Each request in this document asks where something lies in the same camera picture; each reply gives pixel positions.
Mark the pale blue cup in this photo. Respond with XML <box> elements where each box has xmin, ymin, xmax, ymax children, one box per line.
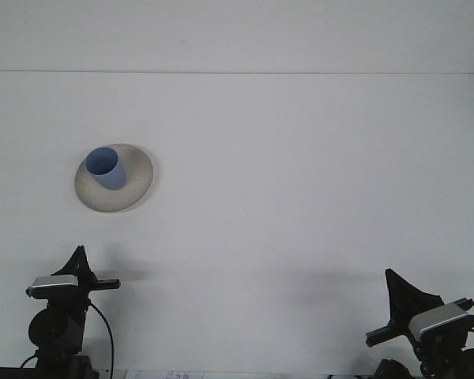
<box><xmin>85</xmin><ymin>146</ymin><xmax>128</xmax><ymax>193</ymax></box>

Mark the pale round plate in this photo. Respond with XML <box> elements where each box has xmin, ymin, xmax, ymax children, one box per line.
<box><xmin>73</xmin><ymin>143</ymin><xmax>156</xmax><ymax>214</ymax></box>

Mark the white printed paper sheet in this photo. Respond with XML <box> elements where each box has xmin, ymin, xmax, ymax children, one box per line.
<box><xmin>122</xmin><ymin>370</ymin><xmax>194</xmax><ymax>379</ymax></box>

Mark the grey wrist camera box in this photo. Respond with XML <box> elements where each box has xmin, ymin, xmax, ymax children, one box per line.
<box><xmin>408</xmin><ymin>302</ymin><xmax>474</xmax><ymax>343</ymax></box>
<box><xmin>26</xmin><ymin>275</ymin><xmax>79</xmax><ymax>299</ymax></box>

